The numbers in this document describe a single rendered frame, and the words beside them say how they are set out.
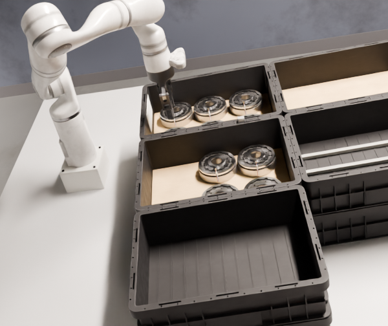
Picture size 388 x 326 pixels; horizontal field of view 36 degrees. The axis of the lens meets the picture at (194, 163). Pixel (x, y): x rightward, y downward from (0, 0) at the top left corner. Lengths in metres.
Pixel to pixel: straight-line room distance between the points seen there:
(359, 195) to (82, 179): 0.86
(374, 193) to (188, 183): 0.49
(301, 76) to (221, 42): 1.93
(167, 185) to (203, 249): 0.27
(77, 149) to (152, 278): 0.61
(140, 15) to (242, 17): 2.25
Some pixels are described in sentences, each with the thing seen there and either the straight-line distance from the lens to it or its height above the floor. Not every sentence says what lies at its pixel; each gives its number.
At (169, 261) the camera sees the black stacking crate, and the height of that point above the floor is 0.83.
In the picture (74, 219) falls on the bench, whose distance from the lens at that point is 1.85.
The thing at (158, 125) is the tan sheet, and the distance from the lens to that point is 1.90.
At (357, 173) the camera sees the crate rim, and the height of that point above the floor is 0.93.
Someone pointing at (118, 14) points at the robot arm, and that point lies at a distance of 1.50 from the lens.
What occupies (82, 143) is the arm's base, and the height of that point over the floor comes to 0.86.
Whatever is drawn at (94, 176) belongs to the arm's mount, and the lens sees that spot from 1.90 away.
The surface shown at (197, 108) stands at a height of 0.86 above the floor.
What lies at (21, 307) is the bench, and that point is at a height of 0.70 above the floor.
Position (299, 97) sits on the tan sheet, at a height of 0.83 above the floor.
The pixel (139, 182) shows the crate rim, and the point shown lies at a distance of 1.52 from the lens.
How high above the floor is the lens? 1.84
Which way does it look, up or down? 37 degrees down
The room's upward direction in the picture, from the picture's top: 13 degrees counter-clockwise
